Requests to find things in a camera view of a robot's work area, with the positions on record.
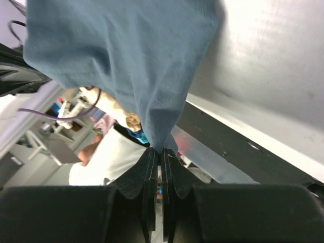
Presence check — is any person in white shirt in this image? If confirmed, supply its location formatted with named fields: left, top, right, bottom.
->
left=68, top=87, right=150, bottom=186

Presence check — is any aluminium rail frame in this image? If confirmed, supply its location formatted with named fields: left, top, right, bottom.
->
left=1, top=83, right=318, bottom=187

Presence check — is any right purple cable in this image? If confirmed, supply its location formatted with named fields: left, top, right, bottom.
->
left=19, top=86, right=102, bottom=122

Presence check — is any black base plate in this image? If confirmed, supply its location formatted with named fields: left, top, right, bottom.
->
left=172, top=103, right=323, bottom=193

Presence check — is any blue-grey t shirt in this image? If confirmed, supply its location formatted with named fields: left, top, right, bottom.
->
left=23, top=1, right=218, bottom=152

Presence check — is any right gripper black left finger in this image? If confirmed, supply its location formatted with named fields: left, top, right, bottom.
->
left=108, top=148, right=158, bottom=242

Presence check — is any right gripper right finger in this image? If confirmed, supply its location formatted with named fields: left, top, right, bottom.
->
left=160, top=149, right=203, bottom=242

